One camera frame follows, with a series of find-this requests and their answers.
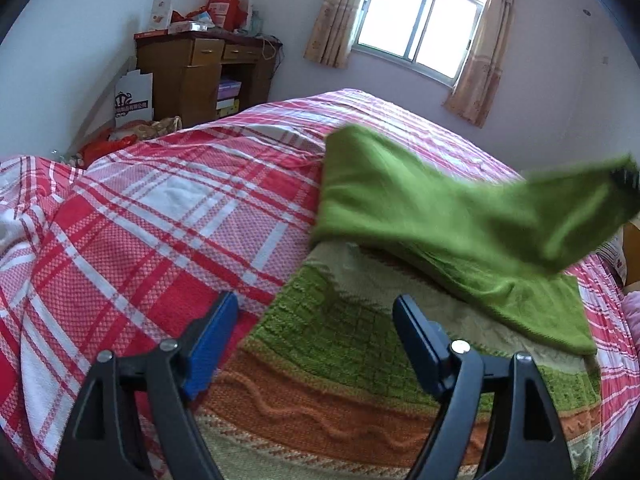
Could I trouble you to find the wooden headboard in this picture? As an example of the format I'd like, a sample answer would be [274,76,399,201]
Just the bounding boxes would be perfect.
[622,222,640,286]

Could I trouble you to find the pink pillow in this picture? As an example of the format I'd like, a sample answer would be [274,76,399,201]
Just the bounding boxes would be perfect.
[620,290,640,343]

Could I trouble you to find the window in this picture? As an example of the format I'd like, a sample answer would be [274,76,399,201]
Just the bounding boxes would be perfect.
[350,0,493,91]

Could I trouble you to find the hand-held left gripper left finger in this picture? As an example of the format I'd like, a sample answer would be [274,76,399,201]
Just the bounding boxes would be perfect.
[54,291,240,480]

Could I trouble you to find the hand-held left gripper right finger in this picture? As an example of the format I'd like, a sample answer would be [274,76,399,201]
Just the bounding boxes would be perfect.
[392,295,574,480]

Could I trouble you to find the beige floral curtain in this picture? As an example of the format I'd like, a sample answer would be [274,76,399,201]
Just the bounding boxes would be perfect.
[442,0,523,128]
[304,0,375,70]

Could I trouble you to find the white printed card box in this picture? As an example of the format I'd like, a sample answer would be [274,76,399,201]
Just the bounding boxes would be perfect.
[150,0,173,31]

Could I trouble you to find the stacked boxes in desk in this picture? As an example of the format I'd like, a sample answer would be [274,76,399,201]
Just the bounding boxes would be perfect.
[216,79,243,113]

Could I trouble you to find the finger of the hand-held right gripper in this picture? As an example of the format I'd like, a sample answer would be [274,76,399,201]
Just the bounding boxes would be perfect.
[611,166,640,196]

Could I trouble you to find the woven straw bag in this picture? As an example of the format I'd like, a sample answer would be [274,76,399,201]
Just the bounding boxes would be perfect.
[135,116,183,138]

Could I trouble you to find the green knitted sweater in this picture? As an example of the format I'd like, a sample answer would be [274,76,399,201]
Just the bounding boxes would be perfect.
[192,125,640,480]

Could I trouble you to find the red plaid blanket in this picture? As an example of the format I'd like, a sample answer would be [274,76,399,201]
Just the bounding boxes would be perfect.
[0,89,640,480]

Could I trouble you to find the brown wooden desk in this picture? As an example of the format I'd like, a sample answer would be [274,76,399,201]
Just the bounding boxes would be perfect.
[134,30,285,128]

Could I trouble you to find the red gift box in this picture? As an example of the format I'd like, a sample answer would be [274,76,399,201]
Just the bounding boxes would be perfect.
[206,0,251,31]

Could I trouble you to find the red plastic bag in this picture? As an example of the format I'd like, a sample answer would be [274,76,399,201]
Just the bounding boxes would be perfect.
[80,135,137,167]

